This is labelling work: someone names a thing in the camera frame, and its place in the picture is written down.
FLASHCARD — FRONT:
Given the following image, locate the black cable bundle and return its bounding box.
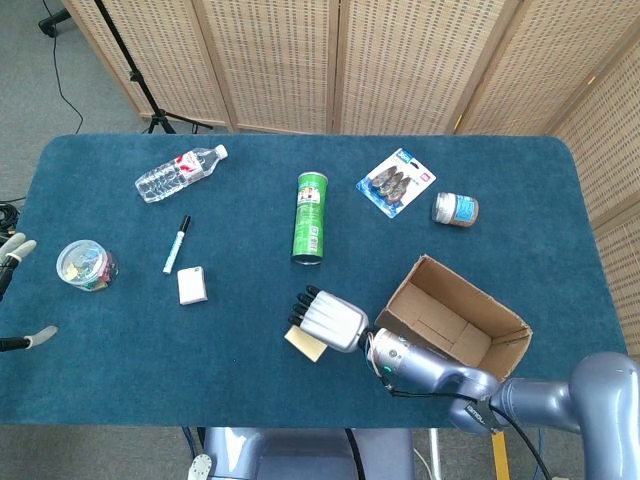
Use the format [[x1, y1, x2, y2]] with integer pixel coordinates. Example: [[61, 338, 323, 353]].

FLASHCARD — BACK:
[[0, 197, 26, 241]]

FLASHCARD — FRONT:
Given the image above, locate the clear plastic water bottle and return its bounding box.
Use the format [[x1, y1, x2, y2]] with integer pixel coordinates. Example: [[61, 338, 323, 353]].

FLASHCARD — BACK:
[[134, 144, 230, 204]]

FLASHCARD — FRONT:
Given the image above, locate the open cardboard box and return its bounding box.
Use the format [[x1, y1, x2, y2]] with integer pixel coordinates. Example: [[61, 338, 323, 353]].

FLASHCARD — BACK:
[[374, 253, 534, 384]]

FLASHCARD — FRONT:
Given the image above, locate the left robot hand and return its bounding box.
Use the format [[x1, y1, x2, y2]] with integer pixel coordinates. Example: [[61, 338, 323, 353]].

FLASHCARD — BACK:
[[0, 232, 60, 352]]

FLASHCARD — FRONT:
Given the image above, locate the wicker folding screen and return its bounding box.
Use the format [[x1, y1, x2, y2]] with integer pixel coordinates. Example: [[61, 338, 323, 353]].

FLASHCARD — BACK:
[[62, 0, 640, 359]]

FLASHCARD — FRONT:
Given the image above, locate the yellow floor tape strip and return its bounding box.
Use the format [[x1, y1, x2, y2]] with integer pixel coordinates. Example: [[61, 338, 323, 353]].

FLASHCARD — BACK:
[[492, 432, 511, 480]]

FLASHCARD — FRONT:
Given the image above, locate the grey-blue robot torso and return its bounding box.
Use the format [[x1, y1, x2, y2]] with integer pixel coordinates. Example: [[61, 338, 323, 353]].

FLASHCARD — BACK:
[[187, 426, 416, 480]]

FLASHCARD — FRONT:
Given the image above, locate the blue carpet table cover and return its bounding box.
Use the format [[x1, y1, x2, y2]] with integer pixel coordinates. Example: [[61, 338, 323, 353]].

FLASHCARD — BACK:
[[0, 133, 629, 429]]

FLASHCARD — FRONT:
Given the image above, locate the white marker black cap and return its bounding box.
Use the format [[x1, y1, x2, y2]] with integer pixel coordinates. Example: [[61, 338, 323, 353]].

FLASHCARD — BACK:
[[162, 214, 192, 275]]

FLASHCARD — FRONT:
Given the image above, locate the black tripod stand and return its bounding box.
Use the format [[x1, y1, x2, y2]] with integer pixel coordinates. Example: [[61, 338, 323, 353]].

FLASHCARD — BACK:
[[93, 0, 214, 135]]

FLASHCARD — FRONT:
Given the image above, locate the silver table leg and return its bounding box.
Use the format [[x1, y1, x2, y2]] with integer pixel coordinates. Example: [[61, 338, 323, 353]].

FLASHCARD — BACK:
[[429, 427, 444, 480]]

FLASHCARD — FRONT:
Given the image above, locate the blue clip blister pack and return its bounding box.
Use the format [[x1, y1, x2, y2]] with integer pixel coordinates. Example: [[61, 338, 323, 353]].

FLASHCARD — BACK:
[[355, 147, 437, 220]]

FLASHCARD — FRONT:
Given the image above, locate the clear jar of colourful items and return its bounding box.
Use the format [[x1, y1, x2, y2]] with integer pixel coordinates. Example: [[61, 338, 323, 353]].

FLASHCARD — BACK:
[[55, 239, 120, 293]]

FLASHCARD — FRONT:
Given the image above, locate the white tissue pack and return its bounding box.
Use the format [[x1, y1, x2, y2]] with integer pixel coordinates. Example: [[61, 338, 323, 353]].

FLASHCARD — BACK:
[[176, 265, 209, 307]]

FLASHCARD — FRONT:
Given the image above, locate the black floor cable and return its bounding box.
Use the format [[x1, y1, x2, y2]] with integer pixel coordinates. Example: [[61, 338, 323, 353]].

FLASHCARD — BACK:
[[42, 0, 85, 135]]

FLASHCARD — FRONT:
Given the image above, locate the green chips can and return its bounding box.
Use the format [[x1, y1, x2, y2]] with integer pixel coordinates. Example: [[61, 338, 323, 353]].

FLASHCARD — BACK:
[[291, 171, 331, 266]]

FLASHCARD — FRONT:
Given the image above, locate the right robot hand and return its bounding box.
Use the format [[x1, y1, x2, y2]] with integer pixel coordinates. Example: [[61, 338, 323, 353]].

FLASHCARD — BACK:
[[287, 284, 371, 354]]

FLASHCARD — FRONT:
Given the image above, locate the blue label jar white lid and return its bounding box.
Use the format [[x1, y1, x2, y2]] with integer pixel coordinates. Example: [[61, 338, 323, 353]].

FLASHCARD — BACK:
[[430, 192, 480, 229]]

